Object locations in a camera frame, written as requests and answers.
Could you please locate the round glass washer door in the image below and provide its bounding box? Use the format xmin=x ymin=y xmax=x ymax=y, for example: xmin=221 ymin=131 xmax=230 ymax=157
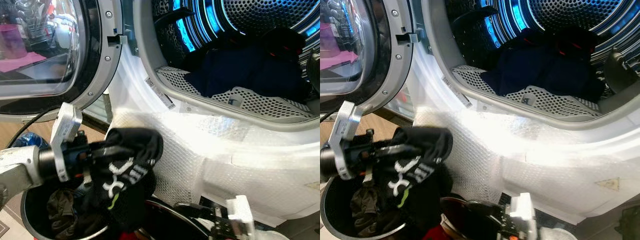
xmin=0 ymin=0 xmax=124 ymax=123
xmin=320 ymin=0 xmax=415 ymax=116

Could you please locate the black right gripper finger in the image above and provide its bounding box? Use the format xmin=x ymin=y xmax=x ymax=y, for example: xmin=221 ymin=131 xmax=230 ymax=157
xmin=466 ymin=200 xmax=501 ymax=223
xmin=174 ymin=202 xmax=213 ymax=218

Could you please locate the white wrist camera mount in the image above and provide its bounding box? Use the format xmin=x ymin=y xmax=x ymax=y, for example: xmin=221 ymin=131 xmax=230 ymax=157
xmin=50 ymin=102 xmax=83 ymax=183
xmin=226 ymin=195 xmax=256 ymax=240
xmin=331 ymin=100 xmax=363 ymax=181

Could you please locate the black garment with white print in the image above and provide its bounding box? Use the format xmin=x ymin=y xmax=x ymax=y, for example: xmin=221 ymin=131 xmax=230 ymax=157
xmin=372 ymin=126 xmax=455 ymax=236
xmin=82 ymin=127 xmax=165 ymax=233

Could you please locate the blue plastic bag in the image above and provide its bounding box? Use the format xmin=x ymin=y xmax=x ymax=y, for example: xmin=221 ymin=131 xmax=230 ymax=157
xmin=10 ymin=131 xmax=51 ymax=149

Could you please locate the navy clothes pile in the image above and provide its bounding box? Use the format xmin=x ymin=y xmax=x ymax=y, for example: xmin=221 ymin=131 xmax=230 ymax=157
xmin=480 ymin=27 xmax=608 ymax=103
xmin=184 ymin=27 xmax=313 ymax=103

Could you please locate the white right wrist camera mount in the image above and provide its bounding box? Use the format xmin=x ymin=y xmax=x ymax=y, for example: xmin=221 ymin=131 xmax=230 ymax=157
xmin=226 ymin=195 xmax=256 ymax=240

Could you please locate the black round laundry bucket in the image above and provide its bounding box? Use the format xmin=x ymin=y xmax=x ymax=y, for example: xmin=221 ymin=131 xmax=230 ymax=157
xmin=320 ymin=175 xmax=416 ymax=240
xmin=20 ymin=175 xmax=121 ymax=240

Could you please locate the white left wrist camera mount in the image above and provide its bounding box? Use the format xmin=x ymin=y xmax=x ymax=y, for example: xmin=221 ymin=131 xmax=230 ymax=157
xmin=50 ymin=102 xmax=83 ymax=183
xmin=331 ymin=100 xmax=363 ymax=181

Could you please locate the dark red-rimmed round bucket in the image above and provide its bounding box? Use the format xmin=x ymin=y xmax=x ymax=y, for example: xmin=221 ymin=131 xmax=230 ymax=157
xmin=120 ymin=199 xmax=211 ymax=240
xmin=435 ymin=196 xmax=506 ymax=240

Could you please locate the olive green garment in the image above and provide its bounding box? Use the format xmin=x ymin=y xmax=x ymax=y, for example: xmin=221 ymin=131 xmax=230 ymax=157
xmin=46 ymin=189 xmax=88 ymax=236
xmin=350 ymin=187 xmax=383 ymax=236

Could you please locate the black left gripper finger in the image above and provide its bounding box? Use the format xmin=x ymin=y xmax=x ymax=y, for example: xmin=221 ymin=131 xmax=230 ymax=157
xmin=381 ymin=144 xmax=418 ymax=157
xmin=95 ymin=143 xmax=126 ymax=157

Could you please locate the white front-load washer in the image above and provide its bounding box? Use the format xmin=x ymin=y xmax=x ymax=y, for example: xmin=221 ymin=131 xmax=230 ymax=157
xmin=387 ymin=0 xmax=640 ymax=226
xmin=107 ymin=0 xmax=321 ymax=228

